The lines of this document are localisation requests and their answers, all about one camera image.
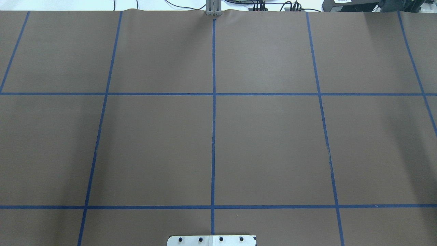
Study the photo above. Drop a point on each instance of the black computer box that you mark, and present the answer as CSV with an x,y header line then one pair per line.
x,y
349,5

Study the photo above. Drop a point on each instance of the aluminium frame post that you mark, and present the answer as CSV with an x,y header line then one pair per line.
x,y
213,8

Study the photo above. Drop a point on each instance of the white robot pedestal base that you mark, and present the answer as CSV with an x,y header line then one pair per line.
x,y
212,240

